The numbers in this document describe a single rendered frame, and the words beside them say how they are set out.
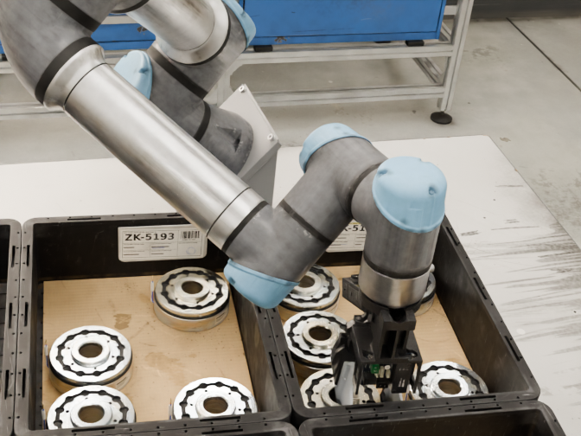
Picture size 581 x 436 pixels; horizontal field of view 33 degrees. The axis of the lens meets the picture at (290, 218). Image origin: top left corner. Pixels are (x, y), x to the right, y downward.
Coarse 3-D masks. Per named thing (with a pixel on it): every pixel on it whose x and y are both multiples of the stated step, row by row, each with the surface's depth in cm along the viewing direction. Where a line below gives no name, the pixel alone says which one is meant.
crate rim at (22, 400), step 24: (72, 216) 134; (96, 216) 134; (120, 216) 135; (144, 216) 136; (168, 216) 136; (24, 240) 129; (24, 264) 125; (24, 288) 121; (24, 312) 117; (264, 312) 121; (24, 336) 114; (264, 336) 118; (24, 360) 111; (24, 384) 110; (24, 408) 105; (288, 408) 109; (24, 432) 103; (48, 432) 103; (72, 432) 104; (96, 432) 103; (120, 432) 104; (144, 432) 104
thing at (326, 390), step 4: (328, 384) 121; (332, 384) 121; (324, 388) 121; (328, 388) 121; (332, 388) 121; (324, 392) 120; (328, 392) 120; (324, 396) 119; (328, 396) 120; (356, 396) 120; (324, 400) 119; (328, 400) 119; (356, 400) 120; (360, 400) 120; (324, 404) 119; (328, 404) 119; (332, 404) 119; (336, 404) 119; (340, 404) 119
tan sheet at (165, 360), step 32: (64, 288) 137; (96, 288) 138; (128, 288) 138; (64, 320) 132; (96, 320) 132; (128, 320) 133; (224, 320) 135; (160, 352) 128; (192, 352) 129; (224, 352) 129; (128, 384) 123; (160, 384) 124; (160, 416) 119
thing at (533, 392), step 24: (456, 240) 138; (480, 288) 130; (504, 336) 122; (288, 360) 116; (288, 384) 112; (528, 384) 115; (312, 408) 109; (336, 408) 109; (360, 408) 110; (384, 408) 110; (408, 408) 110
